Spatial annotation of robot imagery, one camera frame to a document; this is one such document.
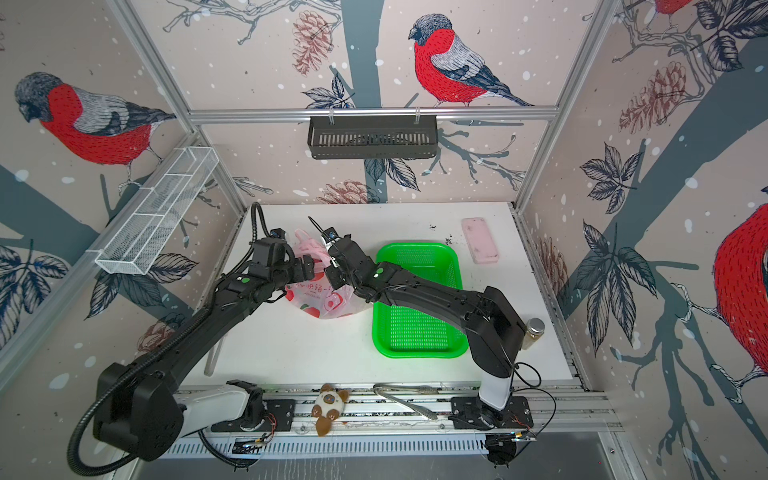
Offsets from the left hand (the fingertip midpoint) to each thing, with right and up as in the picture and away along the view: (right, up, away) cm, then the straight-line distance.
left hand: (298, 261), depth 83 cm
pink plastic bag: (+4, -10, +2) cm, 11 cm away
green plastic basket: (+29, -22, +5) cm, 36 cm away
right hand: (+9, -1, -2) cm, 9 cm away
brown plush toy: (+11, -35, -10) cm, 38 cm away
